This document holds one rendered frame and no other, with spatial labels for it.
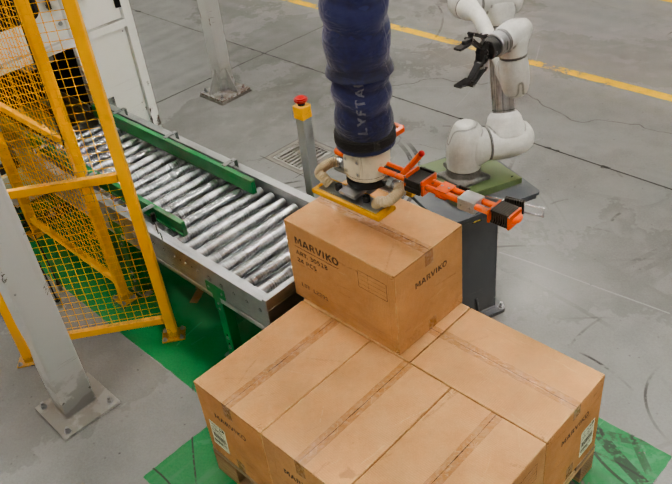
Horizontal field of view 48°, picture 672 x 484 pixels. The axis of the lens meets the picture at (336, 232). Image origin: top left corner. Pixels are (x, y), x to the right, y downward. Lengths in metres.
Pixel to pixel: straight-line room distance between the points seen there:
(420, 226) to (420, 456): 0.87
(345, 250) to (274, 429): 0.71
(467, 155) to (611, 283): 1.22
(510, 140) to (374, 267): 1.01
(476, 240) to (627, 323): 0.88
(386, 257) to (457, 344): 0.48
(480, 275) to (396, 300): 1.05
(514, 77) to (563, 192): 2.06
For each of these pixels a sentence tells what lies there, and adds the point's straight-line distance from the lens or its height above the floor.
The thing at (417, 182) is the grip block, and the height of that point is 1.26.
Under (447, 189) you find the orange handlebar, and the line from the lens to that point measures 2.61.
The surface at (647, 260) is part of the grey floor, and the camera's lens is 4.42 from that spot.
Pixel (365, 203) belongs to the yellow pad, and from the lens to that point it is 2.78.
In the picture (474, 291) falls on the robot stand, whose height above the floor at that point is 0.18.
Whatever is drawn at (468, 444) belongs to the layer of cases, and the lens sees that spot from 2.72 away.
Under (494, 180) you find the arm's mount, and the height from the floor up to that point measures 0.78.
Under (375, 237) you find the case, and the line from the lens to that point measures 2.92.
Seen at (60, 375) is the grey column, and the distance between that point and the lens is 3.72.
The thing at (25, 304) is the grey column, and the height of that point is 0.71.
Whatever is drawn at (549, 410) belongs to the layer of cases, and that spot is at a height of 0.54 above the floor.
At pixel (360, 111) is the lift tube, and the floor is 1.49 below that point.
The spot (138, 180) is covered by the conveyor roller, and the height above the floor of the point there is 0.55.
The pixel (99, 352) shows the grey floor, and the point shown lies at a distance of 4.17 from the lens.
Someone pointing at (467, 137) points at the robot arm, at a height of 1.02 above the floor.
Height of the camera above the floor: 2.68
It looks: 36 degrees down
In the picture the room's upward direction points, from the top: 7 degrees counter-clockwise
